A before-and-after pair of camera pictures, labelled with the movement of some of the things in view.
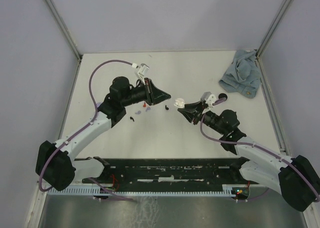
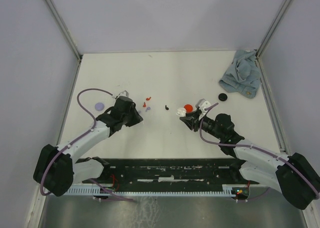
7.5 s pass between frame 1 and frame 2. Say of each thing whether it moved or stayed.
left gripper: moved
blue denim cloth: stayed
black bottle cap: stayed
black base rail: stayed
